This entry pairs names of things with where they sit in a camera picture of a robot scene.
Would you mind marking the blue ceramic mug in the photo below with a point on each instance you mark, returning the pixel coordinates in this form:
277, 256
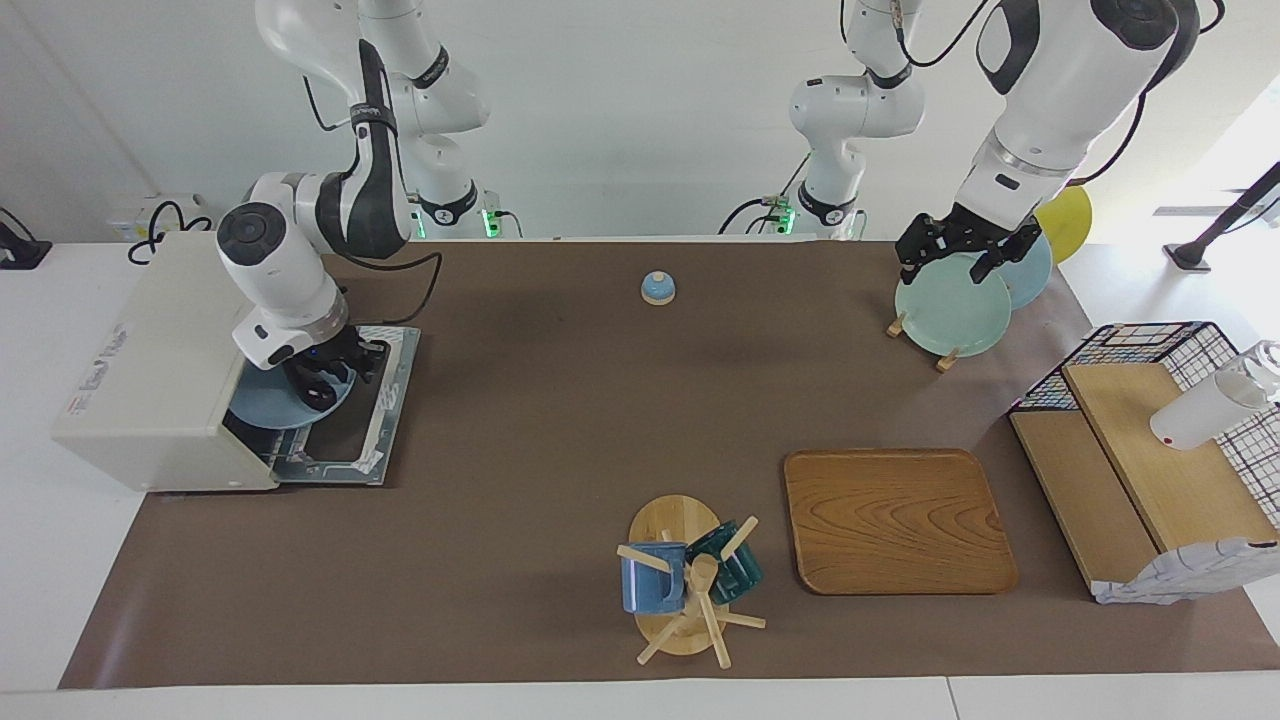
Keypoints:
645, 590

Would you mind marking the wooden serving tray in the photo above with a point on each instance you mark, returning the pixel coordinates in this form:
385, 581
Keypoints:
900, 520

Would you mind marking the wooden shelf unit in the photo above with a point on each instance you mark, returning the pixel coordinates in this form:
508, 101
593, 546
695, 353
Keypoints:
1150, 470

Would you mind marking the pale blue ridged plate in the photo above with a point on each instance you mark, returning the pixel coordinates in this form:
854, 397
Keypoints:
260, 405

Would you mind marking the yellow plate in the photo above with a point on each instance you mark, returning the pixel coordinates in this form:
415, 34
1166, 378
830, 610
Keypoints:
1070, 215

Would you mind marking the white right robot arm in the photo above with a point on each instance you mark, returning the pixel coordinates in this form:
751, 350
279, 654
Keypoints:
365, 200

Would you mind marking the wooden plate rack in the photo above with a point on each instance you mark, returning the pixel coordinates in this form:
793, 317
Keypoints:
947, 360

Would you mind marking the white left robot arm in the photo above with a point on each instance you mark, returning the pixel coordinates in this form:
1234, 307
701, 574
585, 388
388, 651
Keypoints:
1060, 80

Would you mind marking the wooden mug tree stand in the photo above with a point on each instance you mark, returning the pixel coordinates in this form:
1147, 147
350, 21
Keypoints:
675, 520

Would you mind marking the mint green plate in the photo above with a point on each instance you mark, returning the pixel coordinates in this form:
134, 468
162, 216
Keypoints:
950, 315

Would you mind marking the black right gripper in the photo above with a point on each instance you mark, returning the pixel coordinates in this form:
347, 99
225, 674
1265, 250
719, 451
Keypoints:
345, 355

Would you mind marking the brown table mat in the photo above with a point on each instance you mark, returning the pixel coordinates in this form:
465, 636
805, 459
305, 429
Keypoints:
600, 450

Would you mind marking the dark green ceramic mug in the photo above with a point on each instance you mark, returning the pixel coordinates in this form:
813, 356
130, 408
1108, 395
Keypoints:
740, 575

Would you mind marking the beige toaster oven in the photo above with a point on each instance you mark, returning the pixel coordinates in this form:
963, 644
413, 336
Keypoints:
150, 380

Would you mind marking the light blue smooth plate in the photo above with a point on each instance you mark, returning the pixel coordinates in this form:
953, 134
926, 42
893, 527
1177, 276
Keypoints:
1035, 275

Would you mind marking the dark purple eggplant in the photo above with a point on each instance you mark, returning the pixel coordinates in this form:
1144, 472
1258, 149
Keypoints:
305, 395

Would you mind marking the white grey patterned cloth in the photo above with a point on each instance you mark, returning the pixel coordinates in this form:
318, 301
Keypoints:
1170, 580

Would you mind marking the black clamp device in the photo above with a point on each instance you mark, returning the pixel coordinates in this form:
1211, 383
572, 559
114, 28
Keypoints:
22, 252

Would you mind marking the white wall outlet box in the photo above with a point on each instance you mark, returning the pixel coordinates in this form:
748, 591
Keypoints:
130, 212

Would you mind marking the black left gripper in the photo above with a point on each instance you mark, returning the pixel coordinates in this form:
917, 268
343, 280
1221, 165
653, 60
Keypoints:
960, 235

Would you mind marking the white cup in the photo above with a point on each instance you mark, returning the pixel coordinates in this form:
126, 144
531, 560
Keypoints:
1205, 410

